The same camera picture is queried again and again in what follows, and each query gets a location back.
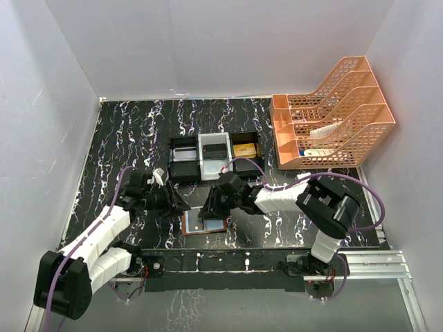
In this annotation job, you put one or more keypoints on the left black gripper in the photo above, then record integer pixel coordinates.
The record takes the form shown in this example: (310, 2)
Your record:
(169, 198)

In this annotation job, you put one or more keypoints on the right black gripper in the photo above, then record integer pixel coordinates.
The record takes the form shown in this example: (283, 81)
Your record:
(217, 200)

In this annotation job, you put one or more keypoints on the brown leather card holder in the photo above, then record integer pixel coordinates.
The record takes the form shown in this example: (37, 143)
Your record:
(211, 225)

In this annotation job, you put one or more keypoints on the silver chip card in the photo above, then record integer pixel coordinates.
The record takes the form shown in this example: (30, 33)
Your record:
(194, 224)

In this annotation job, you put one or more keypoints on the black plastic bin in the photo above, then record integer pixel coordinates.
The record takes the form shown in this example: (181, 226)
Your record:
(183, 165)

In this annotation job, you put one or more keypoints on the white plastic bin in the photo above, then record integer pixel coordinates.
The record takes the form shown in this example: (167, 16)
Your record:
(210, 169)

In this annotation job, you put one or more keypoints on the black bin with gold card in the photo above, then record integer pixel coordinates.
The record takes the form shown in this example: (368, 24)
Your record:
(247, 167)

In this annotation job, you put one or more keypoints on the orange mesh file organizer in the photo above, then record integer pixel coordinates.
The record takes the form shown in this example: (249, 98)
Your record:
(351, 94)

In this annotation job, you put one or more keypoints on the white phone box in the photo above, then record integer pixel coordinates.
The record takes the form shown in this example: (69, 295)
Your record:
(303, 178)

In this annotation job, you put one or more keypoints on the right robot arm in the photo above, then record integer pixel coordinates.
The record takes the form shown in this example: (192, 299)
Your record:
(330, 207)

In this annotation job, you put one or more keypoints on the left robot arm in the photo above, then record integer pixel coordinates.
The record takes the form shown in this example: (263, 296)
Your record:
(90, 242)

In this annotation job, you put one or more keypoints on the black credit card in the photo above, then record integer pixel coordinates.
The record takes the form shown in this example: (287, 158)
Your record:
(215, 151)

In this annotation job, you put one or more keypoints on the gold credit card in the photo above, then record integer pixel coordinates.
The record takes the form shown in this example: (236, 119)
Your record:
(246, 150)

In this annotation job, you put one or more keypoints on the white blue item in organizer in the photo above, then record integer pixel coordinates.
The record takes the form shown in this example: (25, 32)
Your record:
(316, 152)

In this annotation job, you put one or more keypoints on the white paper in organizer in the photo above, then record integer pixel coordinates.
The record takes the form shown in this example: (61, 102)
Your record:
(324, 131)

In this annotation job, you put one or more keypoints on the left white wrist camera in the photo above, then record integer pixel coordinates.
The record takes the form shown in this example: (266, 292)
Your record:
(156, 177)

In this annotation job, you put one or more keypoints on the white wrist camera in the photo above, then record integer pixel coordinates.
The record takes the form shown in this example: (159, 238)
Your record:
(225, 171)
(156, 177)

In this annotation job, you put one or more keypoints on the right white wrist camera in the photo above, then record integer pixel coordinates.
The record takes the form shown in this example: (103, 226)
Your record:
(225, 171)

